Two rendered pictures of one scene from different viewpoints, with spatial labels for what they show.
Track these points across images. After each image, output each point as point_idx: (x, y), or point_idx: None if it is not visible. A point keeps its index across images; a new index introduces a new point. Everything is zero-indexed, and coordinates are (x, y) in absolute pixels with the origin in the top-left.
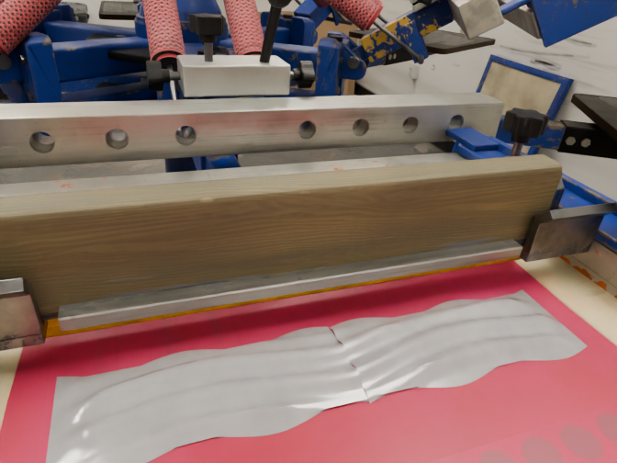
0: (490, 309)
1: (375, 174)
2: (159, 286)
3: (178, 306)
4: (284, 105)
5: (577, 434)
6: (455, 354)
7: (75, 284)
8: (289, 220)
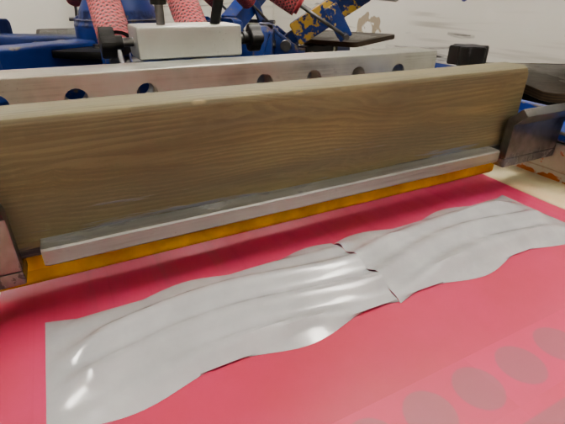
0: (483, 210)
1: (362, 77)
2: (152, 209)
3: (177, 228)
4: (240, 60)
5: None
6: (469, 248)
7: (57, 210)
8: (285, 125)
